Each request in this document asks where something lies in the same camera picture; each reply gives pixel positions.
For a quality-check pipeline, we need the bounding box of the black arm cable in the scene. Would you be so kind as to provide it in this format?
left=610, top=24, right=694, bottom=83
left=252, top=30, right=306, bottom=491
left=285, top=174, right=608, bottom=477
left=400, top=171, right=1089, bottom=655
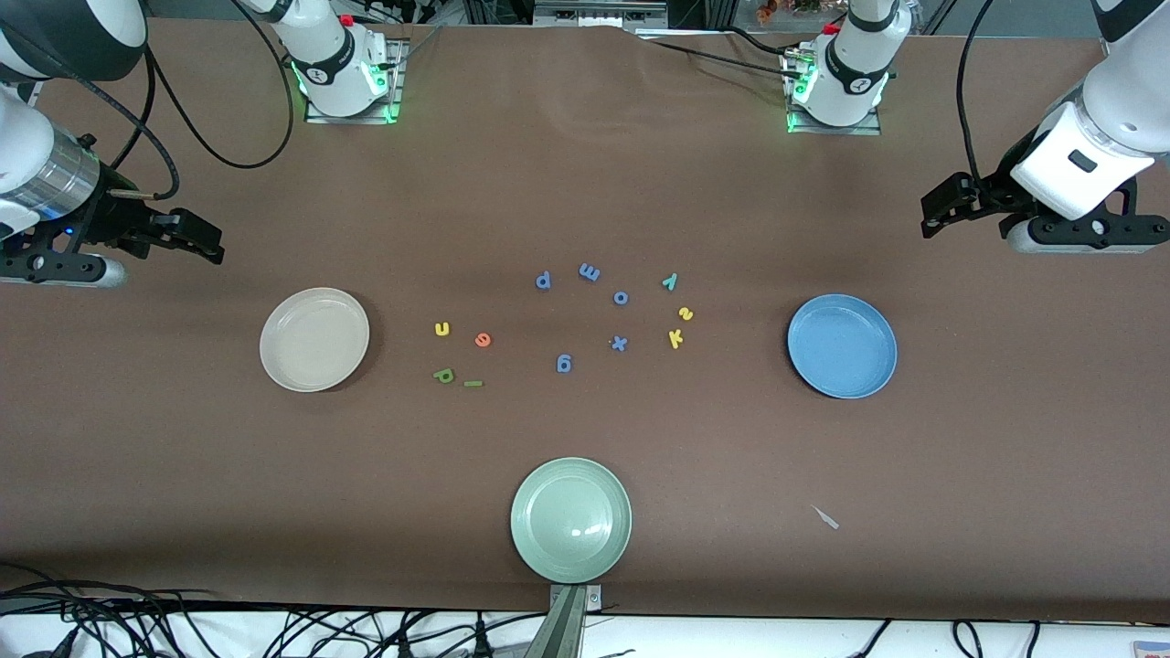
left=27, top=0, right=295, bottom=200
left=955, top=0, right=997, bottom=184

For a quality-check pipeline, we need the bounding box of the tangled black cable bundle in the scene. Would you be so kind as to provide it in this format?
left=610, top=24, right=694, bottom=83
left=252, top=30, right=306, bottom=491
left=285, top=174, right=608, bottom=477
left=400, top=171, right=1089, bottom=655
left=0, top=562, right=641, bottom=658

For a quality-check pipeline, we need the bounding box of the black table cable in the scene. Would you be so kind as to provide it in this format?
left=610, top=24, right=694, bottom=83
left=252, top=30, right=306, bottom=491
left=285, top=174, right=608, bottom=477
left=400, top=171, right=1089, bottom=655
left=635, top=26, right=805, bottom=83

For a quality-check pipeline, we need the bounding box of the green plate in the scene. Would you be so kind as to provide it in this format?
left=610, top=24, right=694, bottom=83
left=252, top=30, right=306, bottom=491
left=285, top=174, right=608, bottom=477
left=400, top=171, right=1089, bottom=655
left=510, top=457, right=633, bottom=585

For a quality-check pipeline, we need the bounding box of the aluminium frame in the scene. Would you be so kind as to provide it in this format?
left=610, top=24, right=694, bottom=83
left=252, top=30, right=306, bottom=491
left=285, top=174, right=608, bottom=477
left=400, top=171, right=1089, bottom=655
left=533, top=0, right=670, bottom=34

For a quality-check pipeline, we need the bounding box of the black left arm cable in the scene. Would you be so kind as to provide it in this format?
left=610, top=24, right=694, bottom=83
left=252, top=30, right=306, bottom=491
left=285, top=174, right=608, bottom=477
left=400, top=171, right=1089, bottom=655
left=955, top=0, right=997, bottom=184

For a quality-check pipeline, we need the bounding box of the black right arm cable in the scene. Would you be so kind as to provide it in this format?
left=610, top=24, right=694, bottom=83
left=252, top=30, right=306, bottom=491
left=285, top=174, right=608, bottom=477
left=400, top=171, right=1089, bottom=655
left=27, top=0, right=295, bottom=200

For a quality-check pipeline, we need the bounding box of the beige plate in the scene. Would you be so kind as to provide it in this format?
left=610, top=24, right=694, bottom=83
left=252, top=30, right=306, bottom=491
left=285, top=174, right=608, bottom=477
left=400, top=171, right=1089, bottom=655
left=260, top=287, right=371, bottom=394

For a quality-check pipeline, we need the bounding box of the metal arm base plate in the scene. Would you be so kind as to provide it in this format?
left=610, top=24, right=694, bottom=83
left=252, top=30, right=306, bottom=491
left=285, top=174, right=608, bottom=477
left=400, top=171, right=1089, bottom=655
left=786, top=46, right=884, bottom=137
left=304, top=38, right=405, bottom=125

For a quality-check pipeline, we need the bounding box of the blue plate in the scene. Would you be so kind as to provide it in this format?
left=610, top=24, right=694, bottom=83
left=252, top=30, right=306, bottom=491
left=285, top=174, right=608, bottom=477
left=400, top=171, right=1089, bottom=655
left=787, top=293, right=899, bottom=400

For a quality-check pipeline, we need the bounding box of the brown table cover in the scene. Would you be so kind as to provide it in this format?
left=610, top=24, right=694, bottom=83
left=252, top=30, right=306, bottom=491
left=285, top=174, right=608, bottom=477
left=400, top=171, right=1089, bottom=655
left=0, top=16, right=1170, bottom=624

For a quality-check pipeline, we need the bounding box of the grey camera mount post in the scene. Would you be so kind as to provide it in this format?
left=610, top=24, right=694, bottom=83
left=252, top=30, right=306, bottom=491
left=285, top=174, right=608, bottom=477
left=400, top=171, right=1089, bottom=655
left=525, top=583, right=604, bottom=658

